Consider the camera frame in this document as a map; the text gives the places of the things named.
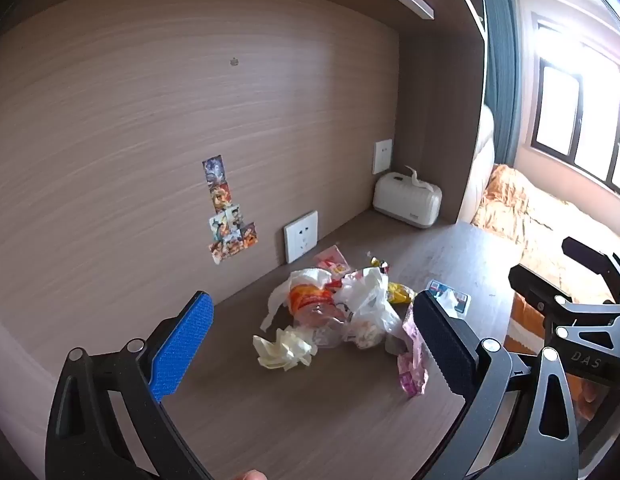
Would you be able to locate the large white wall socket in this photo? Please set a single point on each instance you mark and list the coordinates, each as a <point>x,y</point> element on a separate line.
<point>300,236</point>

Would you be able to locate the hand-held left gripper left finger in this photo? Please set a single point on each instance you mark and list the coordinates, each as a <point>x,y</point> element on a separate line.
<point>182,345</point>

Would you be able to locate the yellow snack packet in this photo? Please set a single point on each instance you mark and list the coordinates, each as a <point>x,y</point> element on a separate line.
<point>399,293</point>

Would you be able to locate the teal curtain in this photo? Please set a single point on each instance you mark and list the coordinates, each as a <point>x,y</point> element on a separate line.
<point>500,70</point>

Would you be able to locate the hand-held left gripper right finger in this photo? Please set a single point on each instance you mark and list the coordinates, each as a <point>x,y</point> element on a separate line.
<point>447,347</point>

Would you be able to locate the person's left hand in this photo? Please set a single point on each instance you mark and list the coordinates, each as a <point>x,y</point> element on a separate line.
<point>252,475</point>

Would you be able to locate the red clear plastic wrapper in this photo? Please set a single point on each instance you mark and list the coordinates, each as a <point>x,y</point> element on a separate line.
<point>312,306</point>

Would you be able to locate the yellow paper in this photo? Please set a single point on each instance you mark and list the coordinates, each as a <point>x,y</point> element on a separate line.
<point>282,349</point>

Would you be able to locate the white plastic bag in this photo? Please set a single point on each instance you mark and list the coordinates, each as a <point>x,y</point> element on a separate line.
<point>366,305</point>

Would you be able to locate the blue card packet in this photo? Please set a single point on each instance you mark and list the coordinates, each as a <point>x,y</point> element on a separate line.
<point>449,298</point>

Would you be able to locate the cluster of cartoon stickers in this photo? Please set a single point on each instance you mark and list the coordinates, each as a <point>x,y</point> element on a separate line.
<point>227,220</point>

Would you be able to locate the white tissue box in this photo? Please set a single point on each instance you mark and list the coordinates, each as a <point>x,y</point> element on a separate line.
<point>407,201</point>

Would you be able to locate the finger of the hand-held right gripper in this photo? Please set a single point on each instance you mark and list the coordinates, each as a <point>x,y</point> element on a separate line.
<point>537,292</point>
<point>597,260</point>

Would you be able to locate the orange patterned blanket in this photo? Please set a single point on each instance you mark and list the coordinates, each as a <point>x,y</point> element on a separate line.
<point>535,225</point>

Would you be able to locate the small shiny colourful wrapper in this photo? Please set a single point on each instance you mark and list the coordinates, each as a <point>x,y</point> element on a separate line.
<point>379,262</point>

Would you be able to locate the small white wall socket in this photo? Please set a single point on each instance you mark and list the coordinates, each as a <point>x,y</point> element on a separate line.
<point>382,156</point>

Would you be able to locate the pink crumpled wrapper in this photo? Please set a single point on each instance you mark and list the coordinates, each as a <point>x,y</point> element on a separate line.
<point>412,367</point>

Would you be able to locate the white tissue sheet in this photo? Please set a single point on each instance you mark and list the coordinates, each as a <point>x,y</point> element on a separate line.
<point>413,173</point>

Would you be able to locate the white wrapper with red print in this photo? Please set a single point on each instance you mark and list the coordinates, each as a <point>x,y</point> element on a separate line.
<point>332,260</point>

